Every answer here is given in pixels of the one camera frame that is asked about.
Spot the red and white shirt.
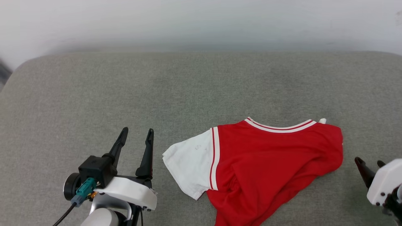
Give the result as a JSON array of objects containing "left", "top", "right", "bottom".
[{"left": 162, "top": 117, "right": 344, "bottom": 226}]

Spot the black cable with teal connector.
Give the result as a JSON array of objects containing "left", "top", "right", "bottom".
[{"left": 52, "top": 177, "right": 96, "bottom": 226}]

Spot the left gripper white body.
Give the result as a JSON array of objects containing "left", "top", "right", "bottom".
[{"left": 94, "top": 176, "right": 157, "bottom": 211}]

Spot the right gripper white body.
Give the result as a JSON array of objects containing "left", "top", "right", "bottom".
[{"left": 367, "top": 159, "right": 402, "bottom": 206}]

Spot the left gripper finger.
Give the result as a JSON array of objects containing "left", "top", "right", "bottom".
[
  {"left": 136, "top": 128, "right": 154, "bottom": 180},
  {"left": 102, "top": 127, "right": 128, "bottom": 167}
]

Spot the grey fabric sofa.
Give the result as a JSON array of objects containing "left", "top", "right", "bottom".
[{"left": 0, "top": 51, "right": 402, "bottom": 226}]

